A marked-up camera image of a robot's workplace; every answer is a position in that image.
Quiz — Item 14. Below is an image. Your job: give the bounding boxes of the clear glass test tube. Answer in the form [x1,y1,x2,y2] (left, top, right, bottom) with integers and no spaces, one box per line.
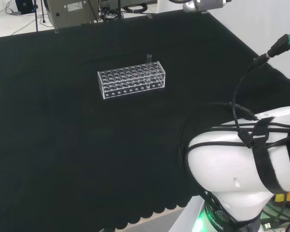
[146,54,153,89]

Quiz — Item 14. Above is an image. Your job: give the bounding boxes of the clear plastic test tube rack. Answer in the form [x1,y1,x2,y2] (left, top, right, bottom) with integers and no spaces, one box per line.
[97,62,166,100]

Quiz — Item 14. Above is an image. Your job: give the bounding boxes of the black bench cloth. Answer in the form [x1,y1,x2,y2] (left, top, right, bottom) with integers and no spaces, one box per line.
[0,10,290,231]

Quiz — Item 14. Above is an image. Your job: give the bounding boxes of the grey metal cabinet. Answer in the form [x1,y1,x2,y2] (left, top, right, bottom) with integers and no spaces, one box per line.
[43,0,101,29]

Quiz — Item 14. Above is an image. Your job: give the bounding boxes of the dark tripod leg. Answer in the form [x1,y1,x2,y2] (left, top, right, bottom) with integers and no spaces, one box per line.
[33,0,39,32]

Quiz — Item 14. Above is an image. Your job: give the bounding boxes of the black box device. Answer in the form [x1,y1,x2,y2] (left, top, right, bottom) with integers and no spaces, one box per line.
[15,0,36,14]

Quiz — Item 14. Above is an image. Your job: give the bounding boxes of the yellow stop button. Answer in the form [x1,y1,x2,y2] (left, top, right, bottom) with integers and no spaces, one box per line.
[275,192,290,209]

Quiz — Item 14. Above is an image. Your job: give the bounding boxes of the black cable with green connector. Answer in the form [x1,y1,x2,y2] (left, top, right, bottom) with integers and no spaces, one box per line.
[232,31,290,129]

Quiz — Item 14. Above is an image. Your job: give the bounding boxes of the coiled black cable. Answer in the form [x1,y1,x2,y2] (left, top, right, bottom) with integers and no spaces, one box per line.
[122,4,147,13]

